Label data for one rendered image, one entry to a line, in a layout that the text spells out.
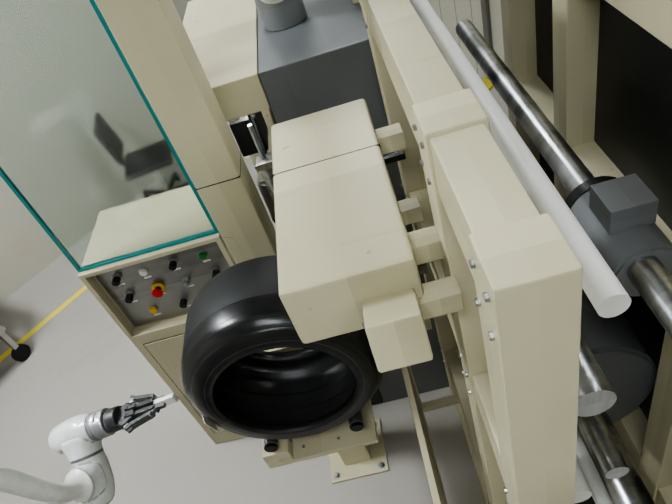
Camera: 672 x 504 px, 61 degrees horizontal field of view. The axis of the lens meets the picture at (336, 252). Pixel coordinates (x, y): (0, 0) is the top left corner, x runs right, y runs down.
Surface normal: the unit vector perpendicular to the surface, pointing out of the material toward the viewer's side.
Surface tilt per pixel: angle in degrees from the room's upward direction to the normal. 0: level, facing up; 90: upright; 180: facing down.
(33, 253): 90
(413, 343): 72
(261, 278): 8
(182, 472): 0
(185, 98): 90
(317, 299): 90
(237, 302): 5
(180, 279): 90
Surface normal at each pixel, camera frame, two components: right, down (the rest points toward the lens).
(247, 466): -0.26, -0.70
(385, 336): 0.02, 0.40
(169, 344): 0.11, 0.65
